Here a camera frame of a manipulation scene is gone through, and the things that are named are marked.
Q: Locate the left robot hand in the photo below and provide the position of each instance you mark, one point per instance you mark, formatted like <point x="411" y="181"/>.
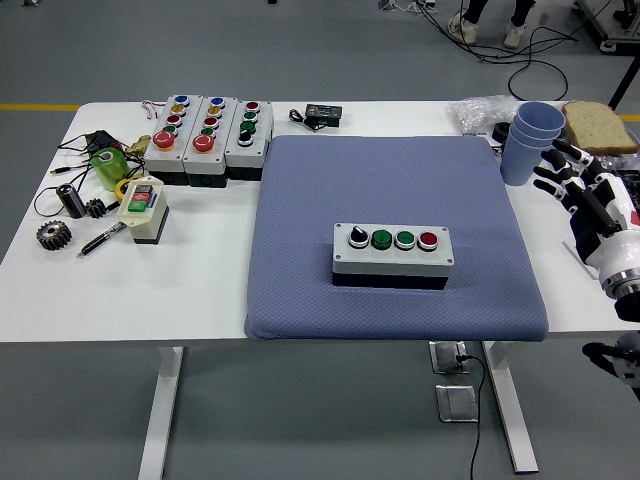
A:
<point x="625" y="362"/>

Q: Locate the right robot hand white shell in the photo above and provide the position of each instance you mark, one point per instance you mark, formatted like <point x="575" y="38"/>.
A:
<point x="615" y="245"/>

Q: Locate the grey box red button round-cornered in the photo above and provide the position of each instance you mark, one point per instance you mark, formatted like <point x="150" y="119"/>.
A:
<point x="380" y="265"/>

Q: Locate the grey box red button square-cornered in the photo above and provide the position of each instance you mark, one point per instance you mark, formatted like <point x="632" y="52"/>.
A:
<point x="242" y="157"/>

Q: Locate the grey five-button control box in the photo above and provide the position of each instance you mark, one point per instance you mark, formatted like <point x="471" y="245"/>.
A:
<point x="162" y="160"/>
<point x="202" y="162"/>

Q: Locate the black mesh device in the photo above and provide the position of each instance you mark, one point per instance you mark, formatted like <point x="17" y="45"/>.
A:
<point x="631" y="175"/>

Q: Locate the bread slice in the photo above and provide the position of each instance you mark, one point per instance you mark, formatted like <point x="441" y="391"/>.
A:
<point x="597" y="129"/>

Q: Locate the white table leg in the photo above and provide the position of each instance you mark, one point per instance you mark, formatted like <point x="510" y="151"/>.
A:
<point x="162" y="400"/>
<point x="510" y="400"/>

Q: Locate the blue plastic cup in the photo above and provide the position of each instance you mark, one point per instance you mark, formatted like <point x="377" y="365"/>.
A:
<point x="522" y="165"/>
<point x="540" y="116"/>
<point x="530" y="139"/>

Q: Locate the black slanted pole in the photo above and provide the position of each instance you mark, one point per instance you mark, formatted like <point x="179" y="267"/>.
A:
<point x="624" y="77"/>

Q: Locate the metal floor socket plate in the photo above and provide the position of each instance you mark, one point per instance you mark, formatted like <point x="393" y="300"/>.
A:
<point x="456" y="404"/>
<point x="445" y="357"/>

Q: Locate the clear bag of small parts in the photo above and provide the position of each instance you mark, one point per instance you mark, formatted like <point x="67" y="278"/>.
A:
<point x="480" y="112"/>

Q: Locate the metal equipment cart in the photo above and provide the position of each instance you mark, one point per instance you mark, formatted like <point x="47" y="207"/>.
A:
<point x="610" y="25"/>

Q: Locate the person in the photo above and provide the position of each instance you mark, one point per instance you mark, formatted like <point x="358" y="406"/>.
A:
<point x="515" y="35"/>

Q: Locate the blue-grey padded mat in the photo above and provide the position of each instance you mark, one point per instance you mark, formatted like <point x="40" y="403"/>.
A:
<point x="310" y="200"/>

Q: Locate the black digital meter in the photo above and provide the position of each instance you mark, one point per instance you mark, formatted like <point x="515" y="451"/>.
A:
<point x="324" y="114"/>

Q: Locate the brass fitting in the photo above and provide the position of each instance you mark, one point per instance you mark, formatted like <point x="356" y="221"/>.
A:
<point x="137" y="145"/>

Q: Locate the yellow tape roll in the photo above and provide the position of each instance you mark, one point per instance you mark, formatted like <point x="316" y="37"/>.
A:
<point x="120" y="189"/>

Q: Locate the green translucent cylinder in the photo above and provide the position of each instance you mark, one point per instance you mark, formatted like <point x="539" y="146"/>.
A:
<point x="111" y="170"/>

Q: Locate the black pen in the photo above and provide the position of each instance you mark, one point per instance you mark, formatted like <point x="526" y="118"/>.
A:
<point x="100" y="241"/>

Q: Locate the small black gear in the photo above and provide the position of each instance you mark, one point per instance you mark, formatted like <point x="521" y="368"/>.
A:
<point x="95" y="208"/>

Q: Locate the black cylindrical capacitor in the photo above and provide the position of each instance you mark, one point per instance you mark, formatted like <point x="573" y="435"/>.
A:
<point x="71" y="200"/>

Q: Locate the large black gear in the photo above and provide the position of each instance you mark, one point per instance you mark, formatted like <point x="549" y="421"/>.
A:
<point x="54" y="236"/>

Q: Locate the cream switch box red green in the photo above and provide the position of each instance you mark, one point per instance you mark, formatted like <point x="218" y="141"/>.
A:
<point x="145" y="227"/>

